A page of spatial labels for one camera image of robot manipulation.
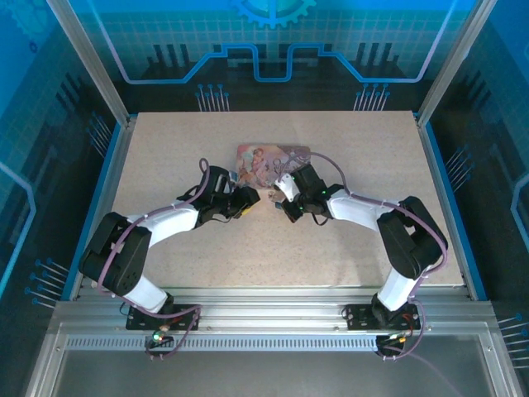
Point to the small LED connector board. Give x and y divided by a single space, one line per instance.
159 337
392 337

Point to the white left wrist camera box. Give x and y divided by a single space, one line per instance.
225 182

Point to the aluminium table side rail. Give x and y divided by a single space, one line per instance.
444 202
106 198

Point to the grey metal tray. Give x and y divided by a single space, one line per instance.
268 376

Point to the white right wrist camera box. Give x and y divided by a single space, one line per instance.
285 188

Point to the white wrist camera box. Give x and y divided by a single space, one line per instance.
285 188
225 182

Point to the aluminium frame post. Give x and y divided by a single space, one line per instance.
446 62
97 62

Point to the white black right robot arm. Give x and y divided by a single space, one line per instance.
359 211

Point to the aluminium front beam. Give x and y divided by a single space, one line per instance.
268 310

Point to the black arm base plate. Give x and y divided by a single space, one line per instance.
359 316
186 318

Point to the blue table edge strip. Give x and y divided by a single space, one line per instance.
97 202

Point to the pink illustrated rectangular mat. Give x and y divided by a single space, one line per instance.
256 161

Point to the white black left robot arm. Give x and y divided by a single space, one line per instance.
165 225

